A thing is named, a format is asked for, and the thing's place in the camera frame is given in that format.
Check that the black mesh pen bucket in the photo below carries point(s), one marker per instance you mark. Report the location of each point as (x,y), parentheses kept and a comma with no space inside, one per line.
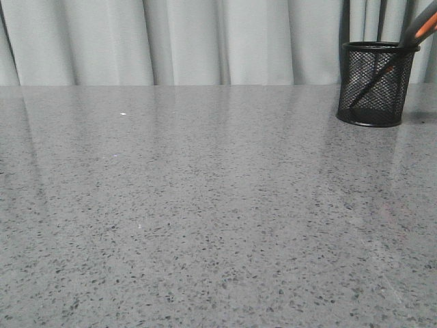
(383,104)

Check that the grey orange handled scissors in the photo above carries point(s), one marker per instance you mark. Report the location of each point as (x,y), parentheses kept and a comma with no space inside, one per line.
(420,28)

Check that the grey pleated curtain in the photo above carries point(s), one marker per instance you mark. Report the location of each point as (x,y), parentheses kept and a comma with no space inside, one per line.
(189,42)

